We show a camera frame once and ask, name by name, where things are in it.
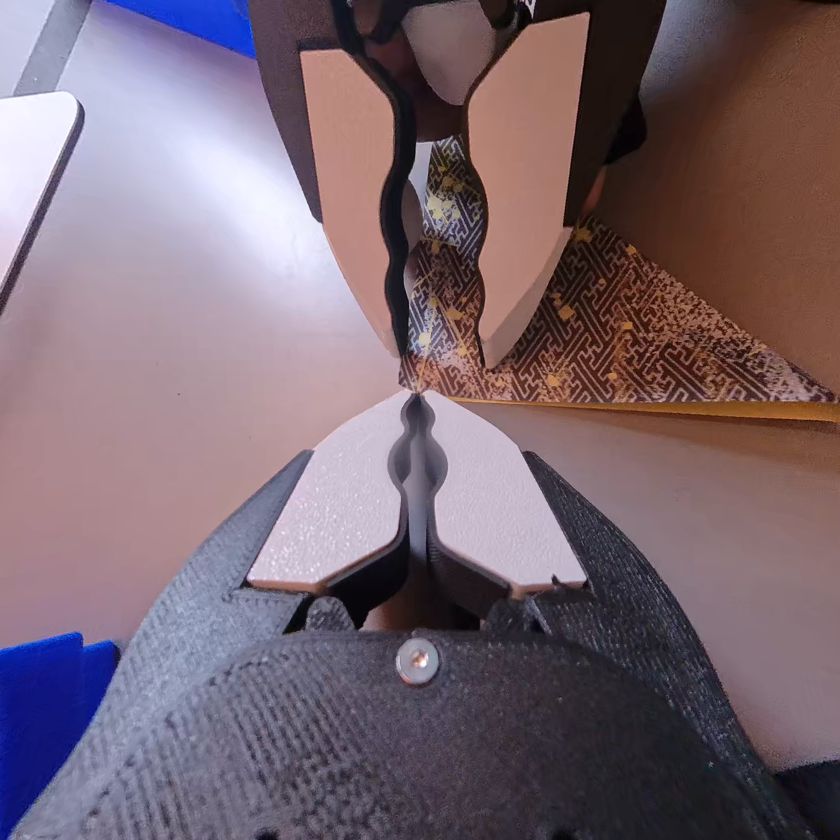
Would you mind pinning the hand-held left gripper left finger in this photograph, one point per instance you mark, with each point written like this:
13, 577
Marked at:
328, 512

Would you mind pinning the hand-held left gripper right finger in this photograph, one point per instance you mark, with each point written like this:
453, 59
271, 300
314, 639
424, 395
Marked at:
505, 512

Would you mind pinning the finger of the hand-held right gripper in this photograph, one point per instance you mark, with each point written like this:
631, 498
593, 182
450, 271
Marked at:
532, 171
348, 171

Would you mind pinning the blue plastic bin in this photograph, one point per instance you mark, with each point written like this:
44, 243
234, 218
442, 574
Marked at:
46, 722
184, 24

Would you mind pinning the yellow backed black patterned paper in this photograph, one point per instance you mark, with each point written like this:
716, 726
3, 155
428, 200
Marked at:
617, 341

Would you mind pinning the white stand plate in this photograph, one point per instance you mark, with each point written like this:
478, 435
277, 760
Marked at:
29, 171

